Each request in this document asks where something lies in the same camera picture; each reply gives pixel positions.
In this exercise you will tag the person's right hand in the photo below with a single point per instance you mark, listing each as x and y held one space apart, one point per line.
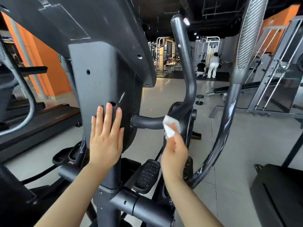
174 158

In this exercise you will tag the person's left hand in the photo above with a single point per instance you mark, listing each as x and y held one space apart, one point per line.
106 141

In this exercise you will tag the white wet wipe sheet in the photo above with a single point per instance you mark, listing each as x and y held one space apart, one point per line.
169 125

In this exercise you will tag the black elliptical machine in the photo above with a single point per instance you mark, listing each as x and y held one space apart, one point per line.
14 196
109 73

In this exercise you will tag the person's left forearm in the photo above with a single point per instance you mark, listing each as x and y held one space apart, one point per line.
71 201

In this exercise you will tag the person's right forearm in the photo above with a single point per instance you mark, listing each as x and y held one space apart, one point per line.
191 205

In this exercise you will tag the white gym machine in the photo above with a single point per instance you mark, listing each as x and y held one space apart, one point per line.
208 44

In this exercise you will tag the small ceiling spot light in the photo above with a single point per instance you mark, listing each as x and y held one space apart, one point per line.
186 21

